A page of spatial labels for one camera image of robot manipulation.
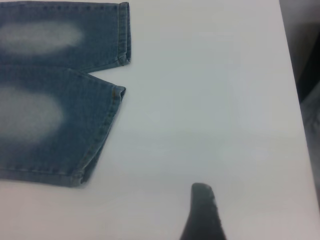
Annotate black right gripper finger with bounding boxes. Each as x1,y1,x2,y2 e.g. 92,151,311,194
179,182,229,240

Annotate blue faded denim jeans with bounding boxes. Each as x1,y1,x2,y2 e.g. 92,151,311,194
0,1,132,188

